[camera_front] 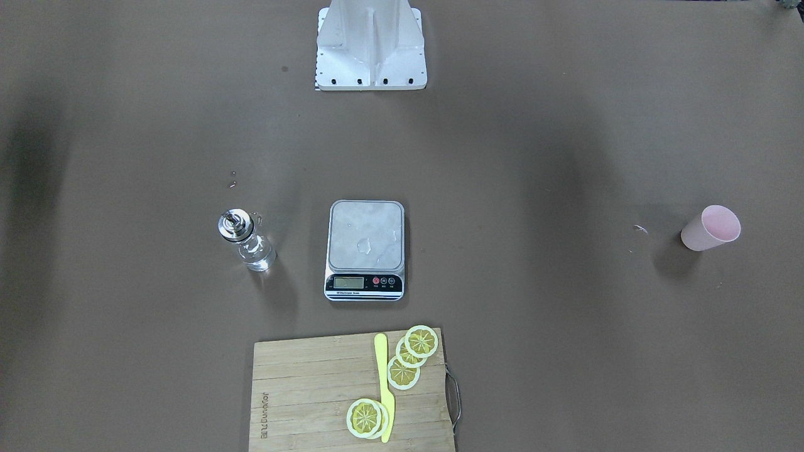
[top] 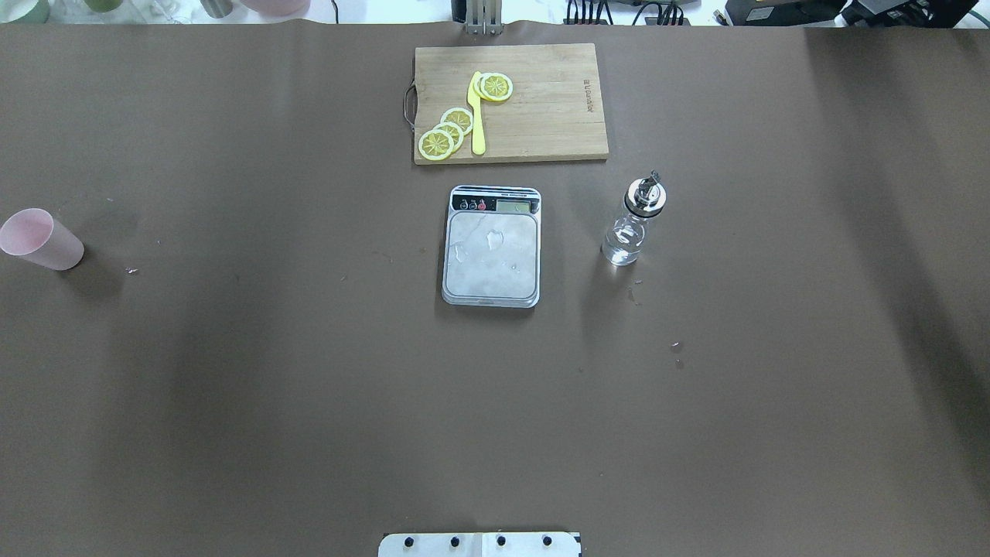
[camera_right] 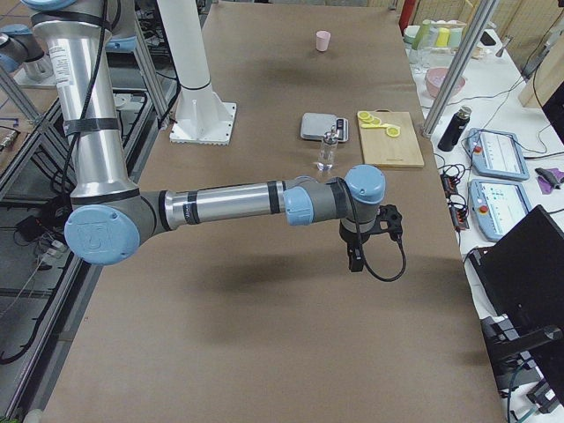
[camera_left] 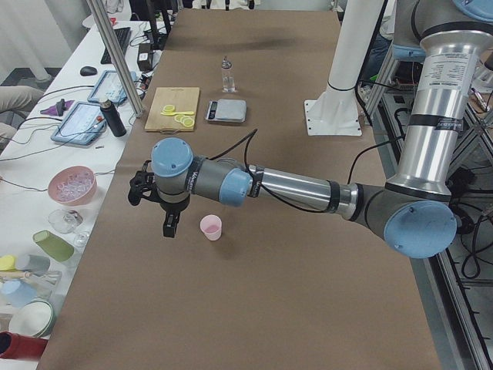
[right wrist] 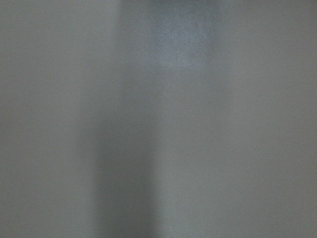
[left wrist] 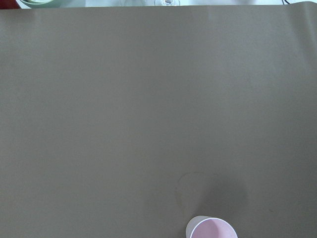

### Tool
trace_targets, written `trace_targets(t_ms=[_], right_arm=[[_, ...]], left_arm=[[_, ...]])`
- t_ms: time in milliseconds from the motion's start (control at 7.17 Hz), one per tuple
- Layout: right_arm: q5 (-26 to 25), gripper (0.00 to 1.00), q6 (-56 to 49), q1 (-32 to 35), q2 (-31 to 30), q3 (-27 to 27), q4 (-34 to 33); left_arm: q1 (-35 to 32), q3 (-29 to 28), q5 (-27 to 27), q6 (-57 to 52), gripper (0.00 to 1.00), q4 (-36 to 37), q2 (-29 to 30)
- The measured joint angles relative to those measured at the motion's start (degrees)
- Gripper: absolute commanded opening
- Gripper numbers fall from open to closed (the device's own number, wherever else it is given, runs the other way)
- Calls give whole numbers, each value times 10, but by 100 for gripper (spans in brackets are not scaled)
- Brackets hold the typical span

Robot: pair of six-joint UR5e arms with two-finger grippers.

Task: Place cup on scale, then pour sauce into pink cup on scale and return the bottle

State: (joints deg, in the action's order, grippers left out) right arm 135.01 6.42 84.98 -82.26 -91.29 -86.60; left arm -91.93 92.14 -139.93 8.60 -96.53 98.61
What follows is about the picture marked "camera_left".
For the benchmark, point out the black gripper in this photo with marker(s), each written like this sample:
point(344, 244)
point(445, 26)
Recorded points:
point(172, 208)

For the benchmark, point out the pink plastic cup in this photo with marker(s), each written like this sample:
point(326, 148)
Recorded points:
point(211, 227)

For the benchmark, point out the clear glass sauce bottle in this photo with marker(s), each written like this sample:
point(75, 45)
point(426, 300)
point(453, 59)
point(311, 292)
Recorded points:
point(227, 76)

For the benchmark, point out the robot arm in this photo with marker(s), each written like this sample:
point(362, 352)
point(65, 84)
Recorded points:
point(410, 212)

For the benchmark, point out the green plastic cup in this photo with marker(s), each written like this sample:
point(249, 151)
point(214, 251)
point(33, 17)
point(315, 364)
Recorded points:
point(53, 245)

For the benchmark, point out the silver kitchen scale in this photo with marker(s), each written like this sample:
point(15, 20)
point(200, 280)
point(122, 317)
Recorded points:
point(226, 111)

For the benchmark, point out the grey cup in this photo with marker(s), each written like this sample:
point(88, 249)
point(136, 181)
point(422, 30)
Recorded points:
point(36, 264)

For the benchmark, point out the yellow cup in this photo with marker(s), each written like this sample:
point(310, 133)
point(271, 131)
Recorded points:
point(7, 262)

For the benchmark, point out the light blue cup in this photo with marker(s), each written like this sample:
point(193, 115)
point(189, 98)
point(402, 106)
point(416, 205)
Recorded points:
point(18, 293)

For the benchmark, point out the pink bowl with ice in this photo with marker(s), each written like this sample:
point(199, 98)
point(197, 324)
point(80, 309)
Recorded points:
point(73, 186)

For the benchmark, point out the wine glass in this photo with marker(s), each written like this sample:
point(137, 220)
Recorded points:
point(68, 222)

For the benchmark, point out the yellow plastic knife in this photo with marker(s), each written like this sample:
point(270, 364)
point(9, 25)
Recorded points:
point(174, 113)

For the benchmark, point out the lemon slice far end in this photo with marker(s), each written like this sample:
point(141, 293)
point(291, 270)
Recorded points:
point(169, 109)

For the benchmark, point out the black water bottle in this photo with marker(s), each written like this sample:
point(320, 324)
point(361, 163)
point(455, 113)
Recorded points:
point(111, 115)

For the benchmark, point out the bamboo cutting board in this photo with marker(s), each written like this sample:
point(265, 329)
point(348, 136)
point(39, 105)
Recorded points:
point(183, 98)

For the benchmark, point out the near teach pendant tablet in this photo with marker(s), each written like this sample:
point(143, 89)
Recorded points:
point(82, 126)

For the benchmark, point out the teach pendant tablet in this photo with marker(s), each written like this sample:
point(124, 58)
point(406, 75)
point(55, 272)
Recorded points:
point(109, 86)
point(82, 126)

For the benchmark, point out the far teach pendant tablet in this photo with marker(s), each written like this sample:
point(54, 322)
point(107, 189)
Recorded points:
point(109, 86)

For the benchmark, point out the black power adapter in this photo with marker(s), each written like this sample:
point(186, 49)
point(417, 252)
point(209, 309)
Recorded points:
point(145, 57)

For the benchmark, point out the white green bowl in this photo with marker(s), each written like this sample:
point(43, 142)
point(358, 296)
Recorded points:
point(36, 319)

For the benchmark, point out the black computer mouse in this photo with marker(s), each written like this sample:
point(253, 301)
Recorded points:
point(88, 71)

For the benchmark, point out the red cylinder container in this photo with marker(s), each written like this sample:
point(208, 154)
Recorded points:
point(20, 347)

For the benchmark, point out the lemon slice near handle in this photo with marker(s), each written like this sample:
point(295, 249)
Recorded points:
point(185, 121)

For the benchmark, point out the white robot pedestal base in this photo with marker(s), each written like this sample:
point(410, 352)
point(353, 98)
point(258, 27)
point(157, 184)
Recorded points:
point(335, 113)

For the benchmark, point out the aluminium frame post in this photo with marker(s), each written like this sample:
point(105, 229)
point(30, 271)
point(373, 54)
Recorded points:
point(118, 60)

